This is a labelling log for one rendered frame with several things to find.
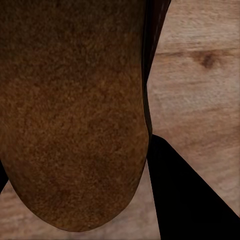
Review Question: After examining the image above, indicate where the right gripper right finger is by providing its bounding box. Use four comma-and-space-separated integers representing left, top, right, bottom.
147, 134, 240, 240

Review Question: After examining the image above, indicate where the sandal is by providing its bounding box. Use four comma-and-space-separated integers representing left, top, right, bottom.
0, 0, 172, 233

